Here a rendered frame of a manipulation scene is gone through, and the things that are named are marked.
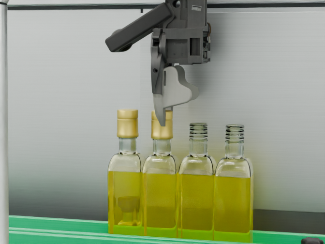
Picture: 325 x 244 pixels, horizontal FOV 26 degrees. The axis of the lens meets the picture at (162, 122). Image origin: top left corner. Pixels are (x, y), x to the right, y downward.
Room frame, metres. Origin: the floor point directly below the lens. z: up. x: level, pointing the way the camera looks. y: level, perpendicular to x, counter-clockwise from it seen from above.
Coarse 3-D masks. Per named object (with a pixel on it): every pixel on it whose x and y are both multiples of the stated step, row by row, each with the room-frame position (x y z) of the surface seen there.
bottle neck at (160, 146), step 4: (156, 140) 1.10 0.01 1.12; (160, 140) 1.10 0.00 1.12; (164, 140) 1.10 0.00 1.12; (168, 140) 1.10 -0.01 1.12; (156, 144) 1.10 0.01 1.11; (160, 144) 1.10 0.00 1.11; (164, 144) 1.10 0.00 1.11; (168, 144) 1.10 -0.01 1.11; (156, 148) 1.10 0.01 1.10; (160, 148) 1.10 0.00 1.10; (164, 148) 1.10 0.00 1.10; (168, 148) 1.10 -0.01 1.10; (156, 152) 1.10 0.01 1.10; (160, 152) 1.10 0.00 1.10; (164, 152) 1.10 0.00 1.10; (168, 152) 1.10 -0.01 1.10
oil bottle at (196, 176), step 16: (192, 160) 1.08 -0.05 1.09; (208, 160) 1.08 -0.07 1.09; (192, 176) 1.08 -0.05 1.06; (208, 176) 1.07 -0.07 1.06; (192, 192) 1.08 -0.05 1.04; (208, 192) 1.07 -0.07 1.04; (192, 208) 1.08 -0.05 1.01; (208, 208) 1.07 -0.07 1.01; (192, 224) 1.08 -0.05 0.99; (208, 224) 1.07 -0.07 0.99
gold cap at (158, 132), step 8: (152, 112) 1.10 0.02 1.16; (168, 112) 1.10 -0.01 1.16; (152, 120) 1.11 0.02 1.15; (168, 120) 1.10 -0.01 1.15; (152, 128) 1.10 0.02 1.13; (160, 128) 1.10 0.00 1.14; (168, 128) 1.10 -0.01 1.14; (152, 136) 1.10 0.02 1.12; (160, 136) 1.09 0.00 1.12; (168, 136) 1.10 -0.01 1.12
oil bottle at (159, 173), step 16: (160, 160) 1.09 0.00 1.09; (176, 160) 1.10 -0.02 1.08; (144, 176) 1.09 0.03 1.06; (160, 176) 1.08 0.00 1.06; (176, 176) 1.09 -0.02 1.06; (144, 192) 1.09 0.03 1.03; (160, 192) 1.08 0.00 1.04; (176, 192) 1.09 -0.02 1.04; (144, 208) 1.09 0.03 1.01; (160, 208) 1.08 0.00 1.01; (176, 208) 1.09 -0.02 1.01; (144, 224) 1.09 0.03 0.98; (160, 224) 1.08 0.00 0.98; (176, 224) 1.09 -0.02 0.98
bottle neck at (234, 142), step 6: (228, 126) 1.08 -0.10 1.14; (234, 126) 1.07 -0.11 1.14; (240, 126) 1.07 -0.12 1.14; (228, 132) 1.07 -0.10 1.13; (234, 132) 1.07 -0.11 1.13; (240, 132) 1.07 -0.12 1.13; (228, 138) 1.07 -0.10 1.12; (234, 138) 1.07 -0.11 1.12; (240, 138) 1.07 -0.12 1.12; (228, 144) 1.07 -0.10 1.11; (234, 144) 1.07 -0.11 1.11; (240, 144) 1.07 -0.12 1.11; (228, 150) 1.08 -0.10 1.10; (234, 150) 1.07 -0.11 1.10; (240, 150) 1.07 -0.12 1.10; (228, 156) 1.07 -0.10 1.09; (234, 156) 1.07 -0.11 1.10; (240, 156) 1.07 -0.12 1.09
